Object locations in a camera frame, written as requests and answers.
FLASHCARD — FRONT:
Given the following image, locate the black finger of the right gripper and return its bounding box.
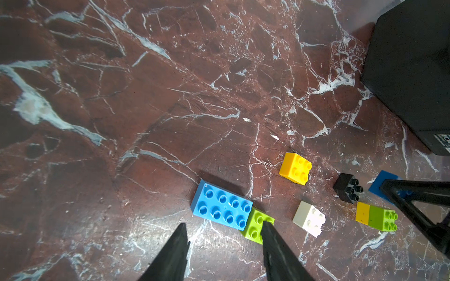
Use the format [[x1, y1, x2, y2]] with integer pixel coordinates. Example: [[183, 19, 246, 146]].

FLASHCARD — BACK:
[[379, 178, 450, 261]]

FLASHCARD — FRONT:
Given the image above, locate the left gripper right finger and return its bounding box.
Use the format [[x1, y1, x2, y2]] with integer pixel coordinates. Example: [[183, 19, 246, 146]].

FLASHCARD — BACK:
[[261, 221, 314, 281]]

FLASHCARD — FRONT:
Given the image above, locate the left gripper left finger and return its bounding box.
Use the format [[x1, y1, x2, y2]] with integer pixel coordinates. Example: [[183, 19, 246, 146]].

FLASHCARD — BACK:
[[138, 222, 190, 281]]

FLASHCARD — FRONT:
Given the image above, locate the dark blue lego brick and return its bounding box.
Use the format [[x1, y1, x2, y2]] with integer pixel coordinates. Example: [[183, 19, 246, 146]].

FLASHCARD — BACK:
[[368, 170, 414, 204]]

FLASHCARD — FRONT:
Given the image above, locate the white lego brick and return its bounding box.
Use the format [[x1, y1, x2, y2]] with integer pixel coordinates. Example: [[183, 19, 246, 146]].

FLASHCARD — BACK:
[[292, 201, 326, 238]]

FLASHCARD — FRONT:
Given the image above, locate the black lego brick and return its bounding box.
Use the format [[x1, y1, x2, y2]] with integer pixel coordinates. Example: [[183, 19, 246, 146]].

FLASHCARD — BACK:
[[333, 173, 364, 204]]

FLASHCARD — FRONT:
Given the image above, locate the orange-yellow lego brick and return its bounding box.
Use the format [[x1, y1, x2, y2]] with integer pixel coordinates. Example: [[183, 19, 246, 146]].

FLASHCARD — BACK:
[[279, 152, 312, 186]]

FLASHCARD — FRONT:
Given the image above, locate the yellow lego brick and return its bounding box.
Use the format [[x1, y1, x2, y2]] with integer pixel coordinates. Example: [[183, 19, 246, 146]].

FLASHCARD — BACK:
[[355, 202, 370, 226]]

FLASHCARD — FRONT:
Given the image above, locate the lime green lego brick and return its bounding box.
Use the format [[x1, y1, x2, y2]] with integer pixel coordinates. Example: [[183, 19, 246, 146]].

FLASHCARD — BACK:
[[240, 207, 275, 245]]

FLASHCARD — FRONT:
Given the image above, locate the blue 2x4 lego brick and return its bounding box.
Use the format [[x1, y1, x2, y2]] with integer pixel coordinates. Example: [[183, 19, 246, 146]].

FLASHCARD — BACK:
[[191, 180, 253, 231]]

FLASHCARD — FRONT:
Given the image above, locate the yellow black toolbox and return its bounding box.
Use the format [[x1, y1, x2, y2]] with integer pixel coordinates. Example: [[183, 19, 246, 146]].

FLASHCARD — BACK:
[[362, 1, 450, 156]]

